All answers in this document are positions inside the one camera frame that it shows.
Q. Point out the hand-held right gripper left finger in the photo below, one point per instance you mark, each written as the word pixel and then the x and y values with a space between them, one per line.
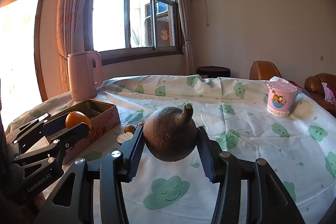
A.
pixel 132 158

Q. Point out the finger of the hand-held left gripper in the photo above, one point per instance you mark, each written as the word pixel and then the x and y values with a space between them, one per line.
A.
pixel 76 132
pixel 26 128

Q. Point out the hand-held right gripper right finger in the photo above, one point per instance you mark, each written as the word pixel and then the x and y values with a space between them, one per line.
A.
pixel 207 161

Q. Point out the small orange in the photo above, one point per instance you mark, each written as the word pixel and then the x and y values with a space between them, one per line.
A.
pixel 74 117

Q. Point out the purple sugarcane piece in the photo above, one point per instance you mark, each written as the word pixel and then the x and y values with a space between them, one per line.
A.
pixel 124 138

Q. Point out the small greenish citrus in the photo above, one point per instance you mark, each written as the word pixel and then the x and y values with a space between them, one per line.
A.
pixel 130 129

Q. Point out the pink metal tin box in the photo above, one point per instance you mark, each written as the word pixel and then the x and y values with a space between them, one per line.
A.
pixel 105 121

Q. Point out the dark brown water chestnut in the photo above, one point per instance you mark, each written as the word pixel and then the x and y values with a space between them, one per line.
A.
pixel 142 123

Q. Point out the large brown bulb with stem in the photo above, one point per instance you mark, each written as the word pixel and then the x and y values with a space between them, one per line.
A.
pixel 168 132

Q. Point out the printed paper leaflet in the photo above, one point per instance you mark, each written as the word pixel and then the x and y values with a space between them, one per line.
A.
pixel 93 113

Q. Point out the white cloud print tablecloth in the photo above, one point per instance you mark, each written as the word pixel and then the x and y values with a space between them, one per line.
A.
pixel 249 134

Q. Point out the pink electric kettle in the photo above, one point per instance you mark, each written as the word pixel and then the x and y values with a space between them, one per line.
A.
pixel 81 74

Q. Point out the wooden framed glass door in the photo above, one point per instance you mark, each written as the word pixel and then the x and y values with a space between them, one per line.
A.
pixel 39 43

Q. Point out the black round stool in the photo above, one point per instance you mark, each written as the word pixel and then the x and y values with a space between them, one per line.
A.
pixel 213 71

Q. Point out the pink cartoon cup with lid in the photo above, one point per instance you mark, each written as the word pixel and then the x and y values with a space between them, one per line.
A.
pixel 279 100

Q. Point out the brown leather armchair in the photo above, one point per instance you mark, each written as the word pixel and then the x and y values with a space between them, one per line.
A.
pixel 263 71

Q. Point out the white tissue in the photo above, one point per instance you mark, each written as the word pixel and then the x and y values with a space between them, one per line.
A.
pixel 278 79

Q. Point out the pink cushion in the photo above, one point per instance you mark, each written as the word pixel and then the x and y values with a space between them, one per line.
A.
pixel 296 84

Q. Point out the blue chequered cloth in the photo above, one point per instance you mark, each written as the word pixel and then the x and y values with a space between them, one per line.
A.
pixel 306 93

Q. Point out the sliding window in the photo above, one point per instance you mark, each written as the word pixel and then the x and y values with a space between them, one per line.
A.
pixel 115 16

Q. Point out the pink window decal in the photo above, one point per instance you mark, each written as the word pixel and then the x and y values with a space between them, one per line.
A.
pixel 164 35

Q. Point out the wide pink curtain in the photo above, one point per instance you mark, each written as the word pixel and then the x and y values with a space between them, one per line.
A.
pixel 71 3

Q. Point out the narrow pink curtain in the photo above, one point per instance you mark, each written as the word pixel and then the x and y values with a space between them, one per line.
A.
pixel 186 29

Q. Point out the brown leather sofa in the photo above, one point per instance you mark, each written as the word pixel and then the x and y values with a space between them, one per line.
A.
pixel 313 81

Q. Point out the floral pillow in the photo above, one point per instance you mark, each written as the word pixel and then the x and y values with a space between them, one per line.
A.
pixel 329 92

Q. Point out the white air conditioner pipe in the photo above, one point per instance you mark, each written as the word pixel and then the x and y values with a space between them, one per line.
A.
pixel 207 8

